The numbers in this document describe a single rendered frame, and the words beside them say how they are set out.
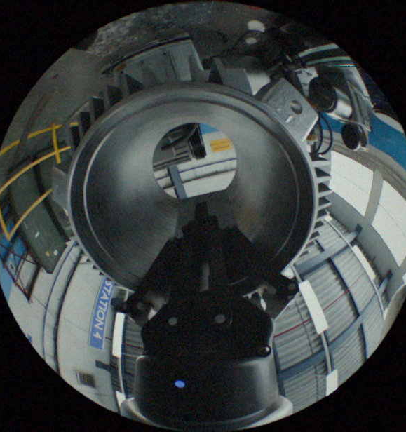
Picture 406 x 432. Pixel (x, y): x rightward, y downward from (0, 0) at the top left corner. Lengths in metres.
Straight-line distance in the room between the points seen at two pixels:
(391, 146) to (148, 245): 6.12
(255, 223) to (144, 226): 0.13
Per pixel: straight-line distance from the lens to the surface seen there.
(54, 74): 0.61
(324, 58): 0.70
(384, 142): 6.10
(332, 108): 0.88
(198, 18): 0.43
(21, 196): 2.79
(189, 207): 0.24
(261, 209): 0.15
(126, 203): 0.17
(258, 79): 0.54
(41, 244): 2.71
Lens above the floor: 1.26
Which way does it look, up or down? 33 degrees up
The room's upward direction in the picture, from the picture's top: 164 degrees clockwise
